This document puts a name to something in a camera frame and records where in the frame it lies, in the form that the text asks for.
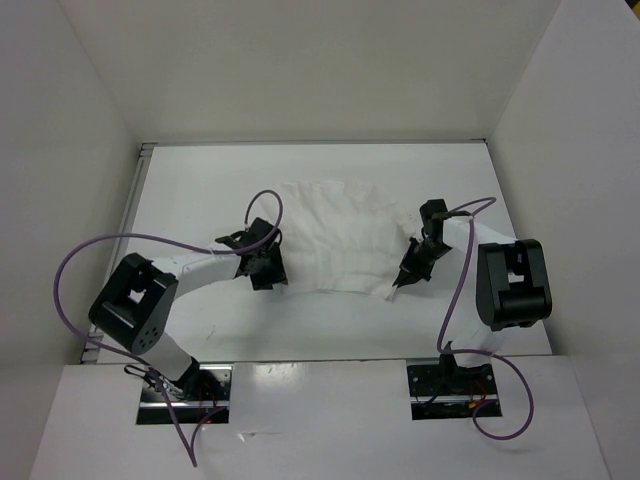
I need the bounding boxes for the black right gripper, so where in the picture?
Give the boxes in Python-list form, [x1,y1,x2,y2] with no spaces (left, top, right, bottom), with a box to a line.
[394,237,453,288]

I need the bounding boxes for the white fabric skirt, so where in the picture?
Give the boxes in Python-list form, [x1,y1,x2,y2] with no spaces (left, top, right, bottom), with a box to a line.
[276,180,416,301]

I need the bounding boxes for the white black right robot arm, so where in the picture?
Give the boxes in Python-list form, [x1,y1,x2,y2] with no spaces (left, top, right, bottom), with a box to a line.
[393,197,552,394]

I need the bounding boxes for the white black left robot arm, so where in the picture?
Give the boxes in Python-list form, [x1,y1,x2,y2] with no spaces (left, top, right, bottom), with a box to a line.
[88,217,288,400]

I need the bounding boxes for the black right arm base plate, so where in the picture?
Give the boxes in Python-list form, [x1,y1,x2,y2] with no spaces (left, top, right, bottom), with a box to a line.
[406,363,502,421]

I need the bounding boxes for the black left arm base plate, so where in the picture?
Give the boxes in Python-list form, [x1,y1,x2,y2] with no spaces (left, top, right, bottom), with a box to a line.
[125,364,233,426]

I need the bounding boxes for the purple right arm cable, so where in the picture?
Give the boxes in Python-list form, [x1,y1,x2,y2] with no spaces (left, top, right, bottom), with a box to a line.
[437,196,535,441]

